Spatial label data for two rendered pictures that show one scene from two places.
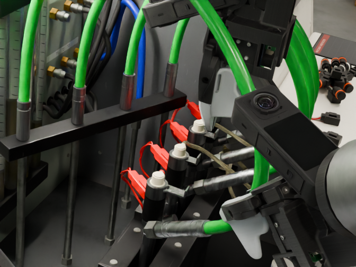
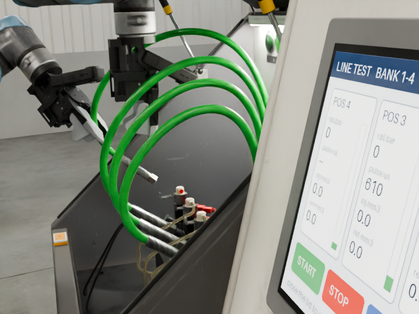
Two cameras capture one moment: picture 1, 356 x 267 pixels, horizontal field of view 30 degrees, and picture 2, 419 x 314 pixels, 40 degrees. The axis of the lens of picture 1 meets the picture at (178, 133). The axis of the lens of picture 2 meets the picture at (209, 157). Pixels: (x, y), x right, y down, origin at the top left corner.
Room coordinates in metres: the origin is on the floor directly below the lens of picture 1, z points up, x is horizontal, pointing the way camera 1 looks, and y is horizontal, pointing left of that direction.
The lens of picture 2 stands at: (1.68, -0.52, 1.46)
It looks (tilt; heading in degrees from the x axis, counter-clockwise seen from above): 14 degrees down; 148
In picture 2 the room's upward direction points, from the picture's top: 2 degrees counter-clockwise
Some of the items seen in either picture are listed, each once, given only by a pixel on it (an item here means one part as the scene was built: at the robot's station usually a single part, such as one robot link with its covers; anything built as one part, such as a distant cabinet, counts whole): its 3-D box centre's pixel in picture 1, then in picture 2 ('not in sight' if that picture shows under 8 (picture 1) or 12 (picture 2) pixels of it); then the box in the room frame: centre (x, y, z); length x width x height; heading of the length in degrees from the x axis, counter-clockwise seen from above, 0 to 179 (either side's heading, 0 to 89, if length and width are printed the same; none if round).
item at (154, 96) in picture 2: not in sight; (151, 102); (0.71, -0.04, 1.29); 0.05 x 0.02 x 0.09; 164
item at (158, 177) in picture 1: (157, 182); (180, 194); (0.71, 0.02, 1.10); 0.02 x 0.02 x 0.03
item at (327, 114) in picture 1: (309, 113); not in sight; (1.20, -0.25, 0.99); 0.12 x 0.02 x 0.02; 83
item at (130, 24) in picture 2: not in sight; (135, 25); (0.69, -0.05, 1.44); 0.08 x 0.08 x 0.05
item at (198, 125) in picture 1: (198, 129); (201, 220); (0.86, -0.03, 1.10); 0.02 x 0.02 x 0.03
